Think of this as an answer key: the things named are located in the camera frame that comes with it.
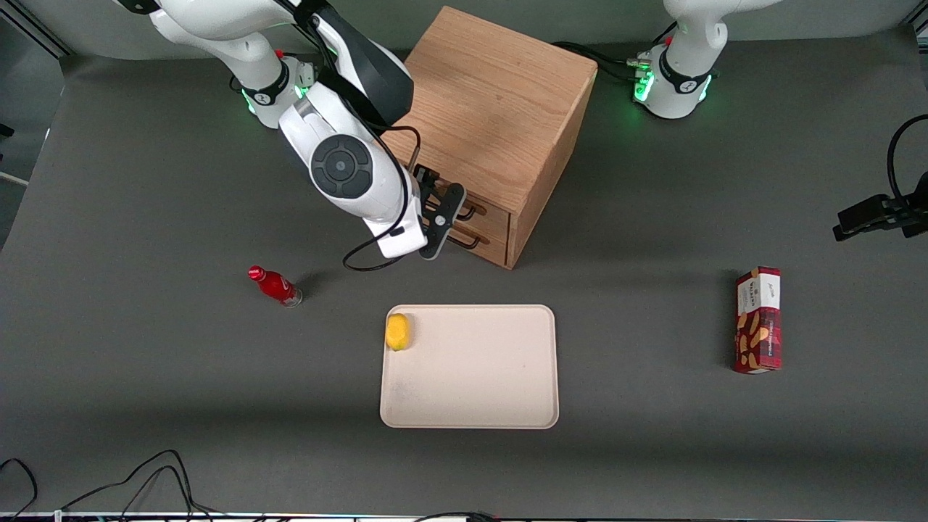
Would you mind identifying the small red soda bottle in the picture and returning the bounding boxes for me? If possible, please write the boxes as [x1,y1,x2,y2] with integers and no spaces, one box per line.
[248,265,303,308]

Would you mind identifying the black cables at arm base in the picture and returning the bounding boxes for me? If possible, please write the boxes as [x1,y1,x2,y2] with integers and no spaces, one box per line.
[551,40,653,82]

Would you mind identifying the wooden two-drawer cabinet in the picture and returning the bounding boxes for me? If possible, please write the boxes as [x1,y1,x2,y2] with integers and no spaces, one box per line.
[381,6,599,270]

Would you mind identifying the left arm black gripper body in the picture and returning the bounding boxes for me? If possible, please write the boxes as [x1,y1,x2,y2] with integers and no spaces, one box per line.
[903,170,928,239]

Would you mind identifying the wooden drawer with dark handle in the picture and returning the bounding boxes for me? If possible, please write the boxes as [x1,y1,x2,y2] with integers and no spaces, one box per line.
[444,225,510,269]
[428,174,513,244]

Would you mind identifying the yellow lemon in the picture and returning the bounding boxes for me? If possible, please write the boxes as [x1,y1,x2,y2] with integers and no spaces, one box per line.
[386,313,412,352]

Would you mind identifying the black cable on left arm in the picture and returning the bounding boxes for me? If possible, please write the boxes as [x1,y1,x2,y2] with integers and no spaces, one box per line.
[887,114,928,204]

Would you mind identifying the black floor cable loop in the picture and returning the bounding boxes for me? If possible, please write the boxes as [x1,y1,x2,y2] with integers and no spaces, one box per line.
[0,457,38,521]
[58,449,225,522]

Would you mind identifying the aluminium frame bar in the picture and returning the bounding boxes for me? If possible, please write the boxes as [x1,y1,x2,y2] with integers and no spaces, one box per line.
[0,0,73,59]

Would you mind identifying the red tartan shortbread cookie box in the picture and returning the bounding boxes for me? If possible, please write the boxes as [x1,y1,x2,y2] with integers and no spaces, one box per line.
[733,266,783,375]

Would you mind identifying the cream plastic serving tray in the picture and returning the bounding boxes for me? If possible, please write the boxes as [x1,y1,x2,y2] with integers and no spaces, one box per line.
[379,304,560,430]

